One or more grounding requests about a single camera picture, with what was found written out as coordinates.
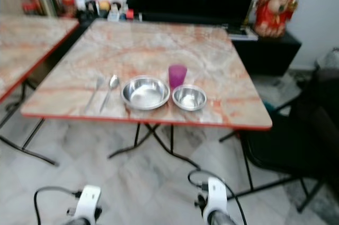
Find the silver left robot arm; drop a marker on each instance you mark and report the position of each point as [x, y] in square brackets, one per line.
[83, 222]

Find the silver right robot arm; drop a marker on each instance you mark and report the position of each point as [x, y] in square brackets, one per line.
[221, 218]

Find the silver fork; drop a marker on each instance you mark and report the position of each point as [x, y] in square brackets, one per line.
[95, 93]

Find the silver spoon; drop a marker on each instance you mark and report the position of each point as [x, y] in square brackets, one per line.
[113, 81]

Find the yellow-lid jar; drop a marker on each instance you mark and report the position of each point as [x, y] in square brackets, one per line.
[104, 7]

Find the large steel bowl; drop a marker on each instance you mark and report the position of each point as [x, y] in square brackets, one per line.
[145, 94]

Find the small red jar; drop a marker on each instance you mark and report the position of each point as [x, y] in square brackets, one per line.
[130, 14]

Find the purple plastic cup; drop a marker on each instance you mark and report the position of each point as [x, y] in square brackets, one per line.
[177, 75]

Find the small steel bowl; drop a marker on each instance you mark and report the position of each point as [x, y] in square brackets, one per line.
[189, 98]

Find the grey flat box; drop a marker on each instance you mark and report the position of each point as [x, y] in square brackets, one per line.
[243, 33]

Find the red and gold statue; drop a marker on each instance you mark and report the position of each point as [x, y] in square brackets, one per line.
[275, 8]

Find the black chair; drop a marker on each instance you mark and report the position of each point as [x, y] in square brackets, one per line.
[291, 140]

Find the black metal table frame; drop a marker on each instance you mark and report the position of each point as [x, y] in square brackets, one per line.
[171, 140]
[32, 153]

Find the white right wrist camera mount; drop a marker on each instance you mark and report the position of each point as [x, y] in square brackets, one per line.
[216, 196]

